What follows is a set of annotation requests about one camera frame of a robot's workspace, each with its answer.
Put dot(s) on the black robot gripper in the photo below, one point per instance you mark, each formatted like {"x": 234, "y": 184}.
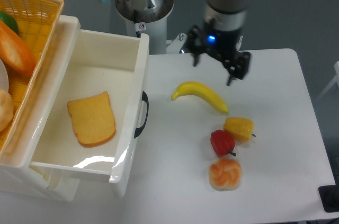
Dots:
{"x": 221, "y": 46}

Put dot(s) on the orange toast bread slice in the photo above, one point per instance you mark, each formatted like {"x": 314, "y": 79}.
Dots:
{"x": 93, "y": 120}

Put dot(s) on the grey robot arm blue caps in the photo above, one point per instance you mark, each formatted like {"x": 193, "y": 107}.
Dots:
{"x": 223, "y": 15}

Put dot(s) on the knotted bread roll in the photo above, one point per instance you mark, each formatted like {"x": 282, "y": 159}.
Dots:
{"x": 225, "y": 174}

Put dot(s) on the open upper white drawer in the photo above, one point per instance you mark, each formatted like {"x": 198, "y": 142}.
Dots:
{"x": 100, "y": 62}

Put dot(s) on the orange baguette bread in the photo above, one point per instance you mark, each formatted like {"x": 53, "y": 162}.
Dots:
{"x": 14, "y": 48}

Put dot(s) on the white drawer cabinet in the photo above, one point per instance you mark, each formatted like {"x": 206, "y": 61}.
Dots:
{"x": 18, "y": 174}

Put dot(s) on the yellow banana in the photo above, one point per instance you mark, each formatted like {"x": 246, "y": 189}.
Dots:
{"x": 202, "y": 91}

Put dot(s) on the yellow bell pepper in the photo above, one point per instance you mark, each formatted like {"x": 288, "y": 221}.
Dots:
{"x": 241, "y": 129}

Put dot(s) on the red bell pepper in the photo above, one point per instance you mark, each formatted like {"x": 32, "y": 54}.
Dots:
{"x": 222, "y": 143}

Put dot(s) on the black device at table edge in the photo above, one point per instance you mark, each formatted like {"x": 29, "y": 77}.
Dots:
{"x": 329, "y": 197}

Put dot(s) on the yellow woven basket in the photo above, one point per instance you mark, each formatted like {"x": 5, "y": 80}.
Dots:
{"x": 37, "y": 21}

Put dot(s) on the green pepper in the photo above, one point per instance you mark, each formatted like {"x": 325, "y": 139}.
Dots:
{"x": 9, "y": 21}

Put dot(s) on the round beige bun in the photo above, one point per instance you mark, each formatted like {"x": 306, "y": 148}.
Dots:
{"x": 7, "y": 109}

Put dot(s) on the white metal mounting bracket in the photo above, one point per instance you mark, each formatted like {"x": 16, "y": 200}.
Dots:
{"x": 175, "y": 46}

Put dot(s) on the black drawer handle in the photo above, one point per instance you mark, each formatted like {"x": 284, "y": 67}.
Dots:
{"x": 143, "y": 115}

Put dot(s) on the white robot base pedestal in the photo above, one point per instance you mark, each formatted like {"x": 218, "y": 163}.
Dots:
{"x": 148, "y": 17}

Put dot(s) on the white frame at right edge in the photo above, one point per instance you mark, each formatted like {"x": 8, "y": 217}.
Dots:
{"x": 331, "y": 83}

